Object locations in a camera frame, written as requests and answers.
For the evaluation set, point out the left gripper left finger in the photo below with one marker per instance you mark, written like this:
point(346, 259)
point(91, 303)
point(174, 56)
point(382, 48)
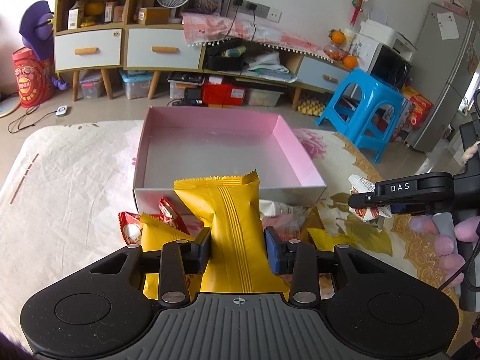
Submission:
point(180, 266)

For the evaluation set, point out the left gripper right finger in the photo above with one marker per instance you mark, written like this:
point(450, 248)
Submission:
point(311, 271)

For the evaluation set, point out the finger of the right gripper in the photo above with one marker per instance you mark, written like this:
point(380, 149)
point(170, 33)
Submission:
point(362, 200)

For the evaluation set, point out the white snack packet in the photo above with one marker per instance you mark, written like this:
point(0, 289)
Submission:
point(362, 185)

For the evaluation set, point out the yellow printed snack pack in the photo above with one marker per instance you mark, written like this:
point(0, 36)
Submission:
point(323, 241)

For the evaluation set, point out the yellow snack bag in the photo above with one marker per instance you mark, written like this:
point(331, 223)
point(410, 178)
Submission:
point(155, 234)
point(230, 207)

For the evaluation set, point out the pink rice cracker pack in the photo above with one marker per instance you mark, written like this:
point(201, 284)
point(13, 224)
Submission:
point(291, 225)

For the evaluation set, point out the red white candy bag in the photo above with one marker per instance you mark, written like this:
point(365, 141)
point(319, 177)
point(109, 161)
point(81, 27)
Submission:
point(131, 227)

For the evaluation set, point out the pink gloved right hand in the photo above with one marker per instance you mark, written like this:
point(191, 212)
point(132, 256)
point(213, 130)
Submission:
point(446, 235)

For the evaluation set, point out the blue plastic stool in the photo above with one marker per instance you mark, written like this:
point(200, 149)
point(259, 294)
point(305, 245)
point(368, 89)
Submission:
point(357, 124)

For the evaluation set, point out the pink cardboard box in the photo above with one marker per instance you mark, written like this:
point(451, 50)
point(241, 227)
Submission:
point(187, 142)

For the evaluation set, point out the grey refrigerator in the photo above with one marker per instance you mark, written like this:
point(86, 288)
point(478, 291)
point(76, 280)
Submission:
point(446, 58)

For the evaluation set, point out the floral tablecloth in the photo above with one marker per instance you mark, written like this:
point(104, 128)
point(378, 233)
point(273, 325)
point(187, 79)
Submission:
point(61, 200)

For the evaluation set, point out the black microwave oven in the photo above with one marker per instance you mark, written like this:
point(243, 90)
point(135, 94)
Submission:
point(390, 67)

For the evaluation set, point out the red storage box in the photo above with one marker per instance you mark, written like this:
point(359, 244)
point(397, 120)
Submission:
point(222, 95)

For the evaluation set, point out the low wooden tv shelf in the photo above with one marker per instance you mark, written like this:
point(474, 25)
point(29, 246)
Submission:
point(273, 66)

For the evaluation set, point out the pink cloth on shelf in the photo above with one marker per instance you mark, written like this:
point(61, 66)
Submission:
point(202, 29)

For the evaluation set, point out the red cylindrical gift box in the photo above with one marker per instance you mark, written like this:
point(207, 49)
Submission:
point(33, 77)

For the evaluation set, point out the wooden cabinet white drawers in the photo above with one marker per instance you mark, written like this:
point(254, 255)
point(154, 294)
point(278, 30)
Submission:
point(105, 35)

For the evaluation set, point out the purple plush toy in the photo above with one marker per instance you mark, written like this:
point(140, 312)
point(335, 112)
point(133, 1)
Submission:
point(37, 31)

